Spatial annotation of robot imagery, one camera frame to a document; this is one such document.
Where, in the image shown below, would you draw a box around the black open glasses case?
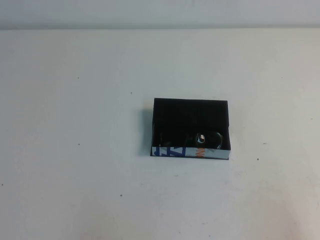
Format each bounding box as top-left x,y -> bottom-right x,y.
149,97 -> 231,161

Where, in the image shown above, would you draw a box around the black sunglasses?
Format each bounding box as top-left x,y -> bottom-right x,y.
158,131 -> 225,150

